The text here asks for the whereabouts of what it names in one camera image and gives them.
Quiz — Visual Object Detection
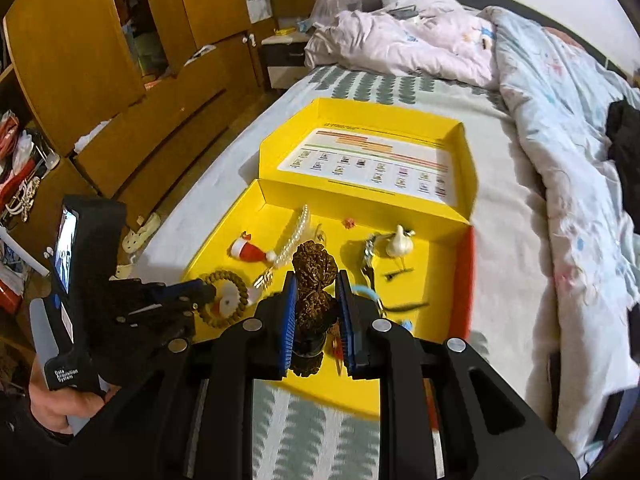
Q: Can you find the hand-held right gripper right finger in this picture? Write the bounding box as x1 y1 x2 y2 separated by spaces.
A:
336 270 581 480

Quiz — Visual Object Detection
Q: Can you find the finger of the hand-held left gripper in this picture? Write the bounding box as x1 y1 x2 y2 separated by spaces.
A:
150 280 217 311
127 305 197 328

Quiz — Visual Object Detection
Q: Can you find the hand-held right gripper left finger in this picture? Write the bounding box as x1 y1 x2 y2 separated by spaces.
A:
65 271 299 480

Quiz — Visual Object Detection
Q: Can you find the brown walnut bead bracelet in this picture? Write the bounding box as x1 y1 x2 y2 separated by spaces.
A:
291 240 341 378

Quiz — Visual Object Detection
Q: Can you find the yellow cardboard box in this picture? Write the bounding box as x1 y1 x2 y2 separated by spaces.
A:
181 97 478 418

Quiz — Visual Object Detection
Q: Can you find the person's left forearm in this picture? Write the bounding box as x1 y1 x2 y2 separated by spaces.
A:
0 390 68 480

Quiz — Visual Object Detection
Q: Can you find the person's left hand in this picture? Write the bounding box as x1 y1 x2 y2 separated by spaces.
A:
29 360 122 436

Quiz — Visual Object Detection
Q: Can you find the white slipper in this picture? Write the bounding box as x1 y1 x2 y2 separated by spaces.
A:
122 212 162 252

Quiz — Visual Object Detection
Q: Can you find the santa hat hair clip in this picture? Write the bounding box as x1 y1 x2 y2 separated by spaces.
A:
229 231 277 262

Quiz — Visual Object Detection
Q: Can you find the pearl hair clip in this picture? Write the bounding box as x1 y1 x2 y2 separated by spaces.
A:
272 204 326 268

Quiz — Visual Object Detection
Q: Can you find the white garlic-shaped ornament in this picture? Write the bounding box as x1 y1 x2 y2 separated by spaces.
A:
385 225 417 273

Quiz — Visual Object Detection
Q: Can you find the pile of red white bags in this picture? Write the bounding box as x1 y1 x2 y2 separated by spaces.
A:
0 110 61 226

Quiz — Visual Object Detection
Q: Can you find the tree print bed sheet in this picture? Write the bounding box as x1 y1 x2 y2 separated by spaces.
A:
125 65 576 480

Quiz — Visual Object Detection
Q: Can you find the wooden wardrobe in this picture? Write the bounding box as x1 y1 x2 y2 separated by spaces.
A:
0 0 266 231

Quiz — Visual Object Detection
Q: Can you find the dark nightstand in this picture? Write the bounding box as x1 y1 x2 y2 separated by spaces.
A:
261 30 313 91

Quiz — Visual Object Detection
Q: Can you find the light blue quilt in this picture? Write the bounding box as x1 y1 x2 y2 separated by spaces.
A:
480 5 640 461

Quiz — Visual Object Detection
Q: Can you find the pink quilt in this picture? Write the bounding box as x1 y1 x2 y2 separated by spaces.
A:
305 0 501 91

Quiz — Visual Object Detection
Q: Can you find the white printed carton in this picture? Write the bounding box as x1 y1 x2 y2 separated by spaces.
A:
246 0 273 23

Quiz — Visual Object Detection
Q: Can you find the black garment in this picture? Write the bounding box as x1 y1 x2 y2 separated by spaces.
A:
606 100 640 196

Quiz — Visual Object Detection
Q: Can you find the dark grey headboard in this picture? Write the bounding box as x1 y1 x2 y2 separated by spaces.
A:
360 0 638 83

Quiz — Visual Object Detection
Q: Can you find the tan wooden bead bracelet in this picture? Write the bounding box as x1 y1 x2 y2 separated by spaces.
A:
197 270 249 328

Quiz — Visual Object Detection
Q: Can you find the red white hair tie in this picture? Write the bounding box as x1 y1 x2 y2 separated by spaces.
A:
212 285 242 318

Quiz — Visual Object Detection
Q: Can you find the light blue bracelet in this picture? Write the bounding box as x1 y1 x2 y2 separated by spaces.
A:
350 284 415 333

